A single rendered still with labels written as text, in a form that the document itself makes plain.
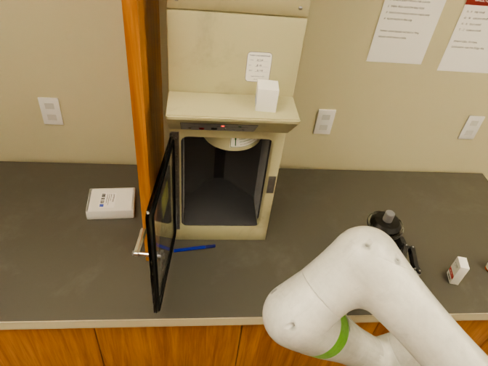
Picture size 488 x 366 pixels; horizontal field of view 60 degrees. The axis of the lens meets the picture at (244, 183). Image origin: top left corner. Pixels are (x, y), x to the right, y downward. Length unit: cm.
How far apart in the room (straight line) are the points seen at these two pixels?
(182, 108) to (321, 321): 57
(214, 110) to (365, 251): 50
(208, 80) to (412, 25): 82
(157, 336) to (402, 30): 130
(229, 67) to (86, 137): 85
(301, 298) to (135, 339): 79
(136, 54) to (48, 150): 96
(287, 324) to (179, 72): 64
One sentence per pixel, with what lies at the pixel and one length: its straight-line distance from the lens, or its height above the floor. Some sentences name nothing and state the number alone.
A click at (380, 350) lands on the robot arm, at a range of 110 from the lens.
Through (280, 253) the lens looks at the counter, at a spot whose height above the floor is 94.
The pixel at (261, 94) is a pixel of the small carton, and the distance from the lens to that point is 101.
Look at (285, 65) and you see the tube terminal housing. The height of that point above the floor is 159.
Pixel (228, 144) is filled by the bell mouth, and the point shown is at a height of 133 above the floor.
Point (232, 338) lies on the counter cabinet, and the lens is 146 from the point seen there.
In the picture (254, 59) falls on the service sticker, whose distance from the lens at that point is 106.
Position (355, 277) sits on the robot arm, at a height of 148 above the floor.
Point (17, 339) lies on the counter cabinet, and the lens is 152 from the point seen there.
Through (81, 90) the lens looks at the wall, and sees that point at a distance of 165.
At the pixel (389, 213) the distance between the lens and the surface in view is 130.
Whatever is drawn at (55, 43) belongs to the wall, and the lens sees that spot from 159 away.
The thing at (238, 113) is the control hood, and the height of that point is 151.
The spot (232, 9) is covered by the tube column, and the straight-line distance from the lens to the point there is 101.
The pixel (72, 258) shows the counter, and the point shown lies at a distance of 146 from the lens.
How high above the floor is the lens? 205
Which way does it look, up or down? 41 degrees down
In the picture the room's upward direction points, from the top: 7 degrees clockwise
